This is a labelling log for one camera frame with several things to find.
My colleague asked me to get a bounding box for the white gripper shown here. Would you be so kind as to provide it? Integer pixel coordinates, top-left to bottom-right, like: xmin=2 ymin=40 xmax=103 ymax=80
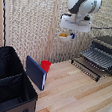
xmin=58 ymin=13 xmax=94 ymax=42

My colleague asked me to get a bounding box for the white round bowl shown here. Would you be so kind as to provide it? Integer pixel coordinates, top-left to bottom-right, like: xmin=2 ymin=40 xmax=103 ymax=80
xmin=57 ymin=31 xmax=73 ymax=44

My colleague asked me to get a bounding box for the grey ribbed oven tray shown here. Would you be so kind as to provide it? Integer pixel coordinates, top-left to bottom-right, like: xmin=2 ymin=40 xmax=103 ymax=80
xmin=78 ymin=46 xmax=112 ymax=72

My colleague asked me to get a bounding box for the black dish rack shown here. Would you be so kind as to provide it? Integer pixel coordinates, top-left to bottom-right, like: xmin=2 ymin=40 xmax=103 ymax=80
xmin=89 ymin=34 xmax=112 ymax=78

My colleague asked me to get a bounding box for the red plastic cup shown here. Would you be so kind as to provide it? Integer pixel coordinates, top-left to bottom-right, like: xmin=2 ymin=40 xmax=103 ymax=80
xmin=39 ymin=59 xmax=52 ymax=74

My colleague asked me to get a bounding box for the woven folding screen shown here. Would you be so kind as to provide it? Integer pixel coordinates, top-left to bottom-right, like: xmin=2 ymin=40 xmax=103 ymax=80
xmin=0 ymin=0 xmax=112 ymax=80

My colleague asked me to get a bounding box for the dark blue book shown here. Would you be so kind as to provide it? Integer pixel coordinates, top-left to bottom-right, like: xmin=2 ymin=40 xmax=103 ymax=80
xmin=22 ymin=54 xmax=50 ymax=92

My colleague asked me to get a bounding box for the black fabric storage case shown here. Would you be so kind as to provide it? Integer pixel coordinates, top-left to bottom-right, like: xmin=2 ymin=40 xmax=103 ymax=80
xmin=0 ymin=44 xmax=45 ymax=112

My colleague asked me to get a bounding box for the metal rack frame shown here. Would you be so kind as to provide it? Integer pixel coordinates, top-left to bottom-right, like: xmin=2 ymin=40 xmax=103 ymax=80
xmin=68 ymin=57 xmax=105 ymax=83

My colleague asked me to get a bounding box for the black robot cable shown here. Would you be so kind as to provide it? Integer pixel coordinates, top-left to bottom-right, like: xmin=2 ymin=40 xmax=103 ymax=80
xmin=90 ymin=16 xmax=112 ymax=33

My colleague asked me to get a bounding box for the black vertical cable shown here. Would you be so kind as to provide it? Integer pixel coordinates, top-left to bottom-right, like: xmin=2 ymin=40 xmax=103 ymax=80
xmin=0 ymin=0 xmax=11 ymax=49

